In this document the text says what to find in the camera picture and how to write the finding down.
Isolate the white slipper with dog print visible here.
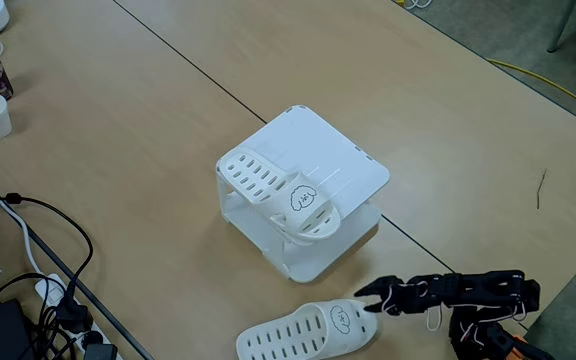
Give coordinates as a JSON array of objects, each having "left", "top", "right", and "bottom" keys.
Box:
[
  {"left": 216, "top": 148, "right": 343, "bottom": 242},
  {"left": 235, "top": 298, "right": 379, "bottom": 360}
]

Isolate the white shoe rack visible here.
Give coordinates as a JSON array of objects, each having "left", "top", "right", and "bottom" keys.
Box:
[{"left": 215, "top": 104, "right": 391, "bottom": 285}]

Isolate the black power plug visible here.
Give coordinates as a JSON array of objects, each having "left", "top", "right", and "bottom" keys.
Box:
[
  {"left": 81, "top": 329, "right": 119, "bottom": 360},
  {"left": 55, "top": 294, "right": 94, "bottom": 335}
]

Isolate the grey chair leg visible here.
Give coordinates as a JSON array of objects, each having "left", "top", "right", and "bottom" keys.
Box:
[{"left": 546, "top": 0, "right": 576, "bottom": 54}]

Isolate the white power strip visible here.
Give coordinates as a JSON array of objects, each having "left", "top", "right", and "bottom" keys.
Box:
[{"left": 33, "top": 272, "right": 125, "bottom": 360}]

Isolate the black power brick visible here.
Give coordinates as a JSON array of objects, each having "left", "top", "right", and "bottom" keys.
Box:
[{"left": 0, "top": 298, "right": 35, "bottom": 360}]

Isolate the yellow cable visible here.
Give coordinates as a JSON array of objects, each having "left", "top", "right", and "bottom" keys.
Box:
[{"left": 485, "top": 57, "right": 576, "bottom": 126}]

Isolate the white cable with plug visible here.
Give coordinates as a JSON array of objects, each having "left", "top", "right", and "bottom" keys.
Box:
[{"left": 395, "top": 0, "right": 434, "bottom": 11}]

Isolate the white power cord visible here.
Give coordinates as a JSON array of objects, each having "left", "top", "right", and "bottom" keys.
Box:
[{"left": 0, "top": 163, "right": 44, "bottom": 281}]

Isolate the black cable with connector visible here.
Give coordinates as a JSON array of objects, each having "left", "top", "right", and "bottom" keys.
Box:
[{"left": 0, "top": 191, "right": 95, "bottom": 301}]

